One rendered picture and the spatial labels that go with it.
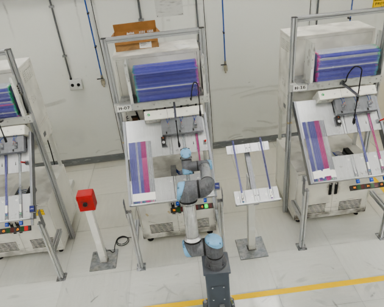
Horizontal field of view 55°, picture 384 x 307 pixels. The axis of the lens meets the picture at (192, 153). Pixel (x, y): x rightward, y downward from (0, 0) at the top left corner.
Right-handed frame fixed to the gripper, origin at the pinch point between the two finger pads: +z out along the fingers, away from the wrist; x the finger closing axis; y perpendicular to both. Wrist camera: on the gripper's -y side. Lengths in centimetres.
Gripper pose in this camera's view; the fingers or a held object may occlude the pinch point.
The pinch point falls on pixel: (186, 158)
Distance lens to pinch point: 298.9
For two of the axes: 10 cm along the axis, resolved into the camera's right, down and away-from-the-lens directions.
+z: -0.2, 0.7, 10.0
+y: -1.2, -9.9, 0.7
